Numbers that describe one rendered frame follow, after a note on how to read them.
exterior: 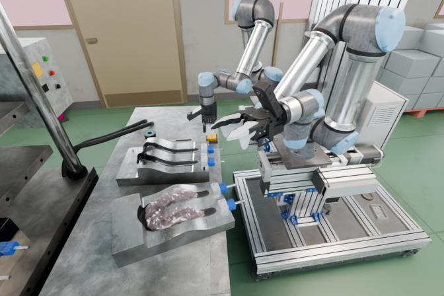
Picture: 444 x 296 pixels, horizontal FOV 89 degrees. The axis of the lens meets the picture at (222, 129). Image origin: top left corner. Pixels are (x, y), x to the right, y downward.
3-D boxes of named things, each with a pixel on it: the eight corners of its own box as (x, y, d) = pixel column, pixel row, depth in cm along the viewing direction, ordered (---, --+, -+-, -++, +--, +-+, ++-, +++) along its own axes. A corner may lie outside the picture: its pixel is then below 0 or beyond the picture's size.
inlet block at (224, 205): (242, 199, 113) (242, 192, 110) (246, 207, 109) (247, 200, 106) (217, 207, 109) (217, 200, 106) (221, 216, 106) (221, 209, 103)
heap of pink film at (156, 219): (196, 189, 115) (195, 178, 110) (207, 219, 101) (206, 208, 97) (143, 204, 107) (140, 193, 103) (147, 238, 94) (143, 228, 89)
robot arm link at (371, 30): (324, 135, 106) (366, 1, 74) (354, 152, 95) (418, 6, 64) (306, 143, 100) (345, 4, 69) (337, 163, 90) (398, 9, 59)
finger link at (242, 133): (237, 160, 52) (259, 142, 58) (236, 138, 49) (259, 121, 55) (226, 156, 54) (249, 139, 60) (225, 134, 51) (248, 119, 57)
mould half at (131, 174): (209, 152, 148) (208, 135, 140) (209, 182, 126) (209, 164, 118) (131, 154, 145) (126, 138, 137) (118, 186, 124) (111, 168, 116)
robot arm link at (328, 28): (327, -8, 77) (246, 110, 83) (358, -6, 70) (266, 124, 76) (335, 15, 86) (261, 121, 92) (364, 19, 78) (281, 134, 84)
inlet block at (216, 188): (234, 184, 121) (234, 177, 118) (237, 191, 118) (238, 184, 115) (211, 191, 118) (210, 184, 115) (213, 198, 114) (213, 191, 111)
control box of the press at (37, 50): (120, 204, 209) (51, 37, 124) (109, 235, 184) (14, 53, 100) (96, 205, 208) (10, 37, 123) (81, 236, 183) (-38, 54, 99)
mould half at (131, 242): (216, 185, 124) (215, 172, 118) (234, 227, 104) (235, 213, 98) (119, 214, 110) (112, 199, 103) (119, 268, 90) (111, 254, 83)
